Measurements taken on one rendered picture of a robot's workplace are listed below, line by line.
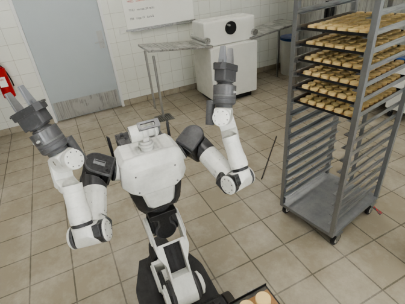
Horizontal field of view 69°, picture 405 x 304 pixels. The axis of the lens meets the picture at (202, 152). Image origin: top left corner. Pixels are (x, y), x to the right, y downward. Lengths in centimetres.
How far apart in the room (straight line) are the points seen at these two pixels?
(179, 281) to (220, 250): 94
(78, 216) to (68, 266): 161
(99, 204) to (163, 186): 27
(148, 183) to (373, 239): 191
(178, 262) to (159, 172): 52
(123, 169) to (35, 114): 38
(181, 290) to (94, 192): 65
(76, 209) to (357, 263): 196
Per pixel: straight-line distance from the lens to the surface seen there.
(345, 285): 234
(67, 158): 100
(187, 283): 153
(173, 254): 152
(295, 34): 196
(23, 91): 103
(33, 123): 103
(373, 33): 172
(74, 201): 104
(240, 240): 246
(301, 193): 268
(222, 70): 112
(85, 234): 106
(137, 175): 119
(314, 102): 204
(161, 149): 122
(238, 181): 114
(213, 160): 123
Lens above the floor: 185
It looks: 32 degrees down
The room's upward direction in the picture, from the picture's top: 6 degrees counter-clockwise
